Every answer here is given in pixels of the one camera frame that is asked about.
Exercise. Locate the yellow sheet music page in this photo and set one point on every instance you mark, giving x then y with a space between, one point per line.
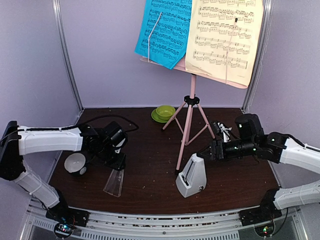
223 40

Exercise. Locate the green bowl with saucer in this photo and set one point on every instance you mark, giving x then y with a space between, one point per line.
163 113

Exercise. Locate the white and dark bowl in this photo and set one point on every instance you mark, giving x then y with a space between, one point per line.
76 164

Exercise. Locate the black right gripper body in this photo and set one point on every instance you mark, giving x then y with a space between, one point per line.
218 143

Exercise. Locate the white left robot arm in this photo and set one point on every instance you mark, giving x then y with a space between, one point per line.
17 141

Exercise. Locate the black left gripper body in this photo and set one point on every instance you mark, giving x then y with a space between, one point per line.
111 161

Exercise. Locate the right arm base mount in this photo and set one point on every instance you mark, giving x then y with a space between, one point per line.
262 219

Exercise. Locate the pink music stand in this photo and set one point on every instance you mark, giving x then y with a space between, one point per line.
192 101

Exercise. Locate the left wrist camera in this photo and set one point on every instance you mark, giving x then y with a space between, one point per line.
117 148

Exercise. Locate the blue sheet music page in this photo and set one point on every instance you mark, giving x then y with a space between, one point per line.
164 31

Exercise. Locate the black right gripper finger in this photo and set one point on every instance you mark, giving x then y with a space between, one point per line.
204 155
205 151

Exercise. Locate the aluminium front rail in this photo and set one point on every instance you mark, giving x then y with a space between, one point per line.
220 225

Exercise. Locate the white metronome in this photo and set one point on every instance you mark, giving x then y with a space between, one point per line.
192 179

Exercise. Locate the clear metronome front cover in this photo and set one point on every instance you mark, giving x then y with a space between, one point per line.
114 183

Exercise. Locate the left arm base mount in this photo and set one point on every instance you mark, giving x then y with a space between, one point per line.
67 222

